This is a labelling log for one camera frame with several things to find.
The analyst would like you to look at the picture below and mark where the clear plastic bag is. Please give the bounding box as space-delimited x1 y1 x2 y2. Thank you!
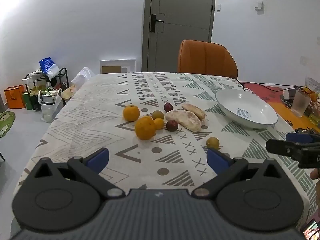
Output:
71 67 95 90

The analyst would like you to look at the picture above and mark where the grey door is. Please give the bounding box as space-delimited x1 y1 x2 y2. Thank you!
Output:
141 0 215 72

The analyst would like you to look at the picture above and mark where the large orange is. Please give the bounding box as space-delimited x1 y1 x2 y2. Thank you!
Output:
135 116 156 140
123 105 140 122

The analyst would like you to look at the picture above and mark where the white power adapter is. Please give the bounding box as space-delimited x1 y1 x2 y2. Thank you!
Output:
283 88 296 101

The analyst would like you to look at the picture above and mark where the green box on floor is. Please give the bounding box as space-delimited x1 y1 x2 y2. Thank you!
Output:
22 92 33 110

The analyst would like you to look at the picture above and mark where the orange paper bag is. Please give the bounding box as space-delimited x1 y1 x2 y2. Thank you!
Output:
4 85 25 109

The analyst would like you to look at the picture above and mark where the blue white plastic bag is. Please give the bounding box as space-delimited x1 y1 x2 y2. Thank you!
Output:
39 57 60 80

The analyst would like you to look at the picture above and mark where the black metal shoe rack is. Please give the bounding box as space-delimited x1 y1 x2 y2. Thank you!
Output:
22 68 70 111

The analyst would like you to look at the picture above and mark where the person's right hand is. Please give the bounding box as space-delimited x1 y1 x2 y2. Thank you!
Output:
310 168 320 180

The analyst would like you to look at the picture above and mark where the red orange cartoon mat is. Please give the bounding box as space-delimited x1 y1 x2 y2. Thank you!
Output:
244 83 319 133

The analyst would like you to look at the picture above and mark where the white foam packaging board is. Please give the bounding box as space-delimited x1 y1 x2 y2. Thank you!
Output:
99 59 136 74

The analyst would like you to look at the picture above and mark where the dark red plum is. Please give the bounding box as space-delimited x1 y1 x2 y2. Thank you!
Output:
166 120 179 132
163 102 174 113

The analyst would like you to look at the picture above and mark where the white ceramic plate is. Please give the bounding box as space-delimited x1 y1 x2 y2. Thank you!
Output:
215 89 278 128

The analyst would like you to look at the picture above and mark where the white plastic bag on floor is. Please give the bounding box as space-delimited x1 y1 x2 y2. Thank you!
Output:
37 88 62 123

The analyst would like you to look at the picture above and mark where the patterned white tablecloth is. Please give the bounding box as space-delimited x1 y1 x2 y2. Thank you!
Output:
12 71 316 230

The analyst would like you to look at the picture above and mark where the dark red plum front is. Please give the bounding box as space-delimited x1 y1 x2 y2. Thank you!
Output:
166 120 179 132

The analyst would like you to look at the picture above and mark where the black door lock handle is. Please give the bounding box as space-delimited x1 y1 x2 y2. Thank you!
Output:
150 14 164 33

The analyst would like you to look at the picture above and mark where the orange leather chair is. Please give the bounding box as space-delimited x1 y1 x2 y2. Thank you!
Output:
177 40 238 78

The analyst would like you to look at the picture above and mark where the small yellow mandarin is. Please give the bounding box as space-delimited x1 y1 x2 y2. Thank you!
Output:
153 118 164 130

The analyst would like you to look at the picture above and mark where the small yellow-green fruit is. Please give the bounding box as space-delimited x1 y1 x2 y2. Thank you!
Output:
206 137 220 150

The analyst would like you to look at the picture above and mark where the smartphone with lit screen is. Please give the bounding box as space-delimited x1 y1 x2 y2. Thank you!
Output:
301 219 320 240

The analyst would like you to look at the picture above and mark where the black cable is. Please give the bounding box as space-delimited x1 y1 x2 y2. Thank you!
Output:
231 76 304 93

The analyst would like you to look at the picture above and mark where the green kiwi fruit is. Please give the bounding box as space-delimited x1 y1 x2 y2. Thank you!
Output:
152 110 164 120

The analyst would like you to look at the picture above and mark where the dark red plum back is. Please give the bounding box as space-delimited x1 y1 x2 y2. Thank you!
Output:
163 102 174 113

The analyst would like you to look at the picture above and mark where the frosted drinking glass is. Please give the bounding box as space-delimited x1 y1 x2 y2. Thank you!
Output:
291 90 311 118

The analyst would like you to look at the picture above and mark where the large orange front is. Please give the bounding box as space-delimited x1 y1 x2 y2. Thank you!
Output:
135 116 156 140

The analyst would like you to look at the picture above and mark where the small white wall switch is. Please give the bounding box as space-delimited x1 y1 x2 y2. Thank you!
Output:
216 4 221 12

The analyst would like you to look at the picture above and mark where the green floor rug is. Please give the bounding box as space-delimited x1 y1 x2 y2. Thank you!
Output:
0 111 16 138

